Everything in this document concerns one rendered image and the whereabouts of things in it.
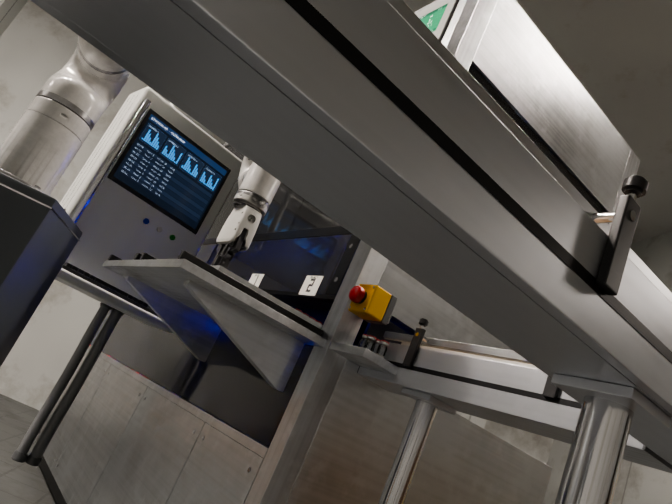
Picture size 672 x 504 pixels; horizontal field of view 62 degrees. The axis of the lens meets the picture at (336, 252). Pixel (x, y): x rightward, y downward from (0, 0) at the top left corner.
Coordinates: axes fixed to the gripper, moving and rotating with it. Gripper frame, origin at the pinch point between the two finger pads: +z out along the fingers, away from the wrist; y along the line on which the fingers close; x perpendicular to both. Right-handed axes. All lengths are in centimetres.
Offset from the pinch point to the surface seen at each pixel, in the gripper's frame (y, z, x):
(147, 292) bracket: 47.5, 8.2, -1.5
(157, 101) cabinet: 87, -60, 19
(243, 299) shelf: -11.0, 5.9, -4.3
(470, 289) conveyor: -88, 8, 11
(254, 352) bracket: -2.5, 14.2, -16.6
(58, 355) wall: 347, 52, -49
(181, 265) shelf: -11.0, 5.9, 11.4
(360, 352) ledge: -24.8, 6.0, -28.5
